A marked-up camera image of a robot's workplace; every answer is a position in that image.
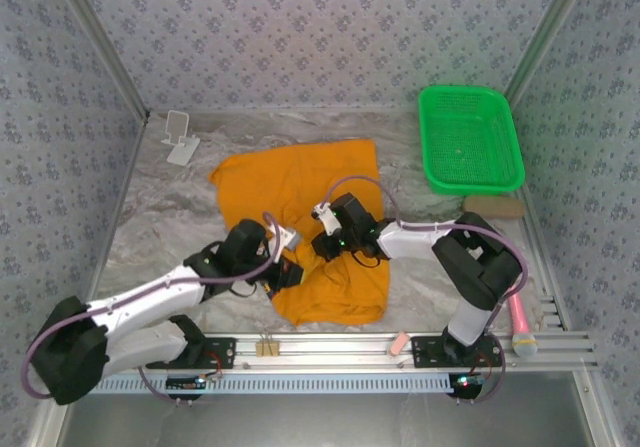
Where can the aluminium frame post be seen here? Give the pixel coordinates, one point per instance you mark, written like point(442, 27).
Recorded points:
point(106, 44)
point(546, 29)

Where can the pink eraser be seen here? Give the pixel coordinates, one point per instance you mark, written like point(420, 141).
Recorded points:
point(398, 344)

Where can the green plastic basket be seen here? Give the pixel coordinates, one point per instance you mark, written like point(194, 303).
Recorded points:
point(470, 132)

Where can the pink toy microphone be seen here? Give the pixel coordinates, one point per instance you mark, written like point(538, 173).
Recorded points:
point(520, 317)

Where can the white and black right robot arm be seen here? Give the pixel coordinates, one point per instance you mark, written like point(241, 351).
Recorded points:
point(410, 239)

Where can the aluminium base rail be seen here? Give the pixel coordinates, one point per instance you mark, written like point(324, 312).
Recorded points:
point(325, 349)

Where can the tan oval stone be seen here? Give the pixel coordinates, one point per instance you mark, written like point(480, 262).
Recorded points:
point(492, 207)

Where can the white phone stand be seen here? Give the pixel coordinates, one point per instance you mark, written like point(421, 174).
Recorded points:
point(177, 124)

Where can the orange t-shirt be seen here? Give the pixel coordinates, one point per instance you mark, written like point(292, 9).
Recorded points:
point(260, 177)

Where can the brass binder clip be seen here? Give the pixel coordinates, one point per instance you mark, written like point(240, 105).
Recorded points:
point(268, 349)

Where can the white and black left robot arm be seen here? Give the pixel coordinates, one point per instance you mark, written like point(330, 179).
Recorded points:
point(145, 292)

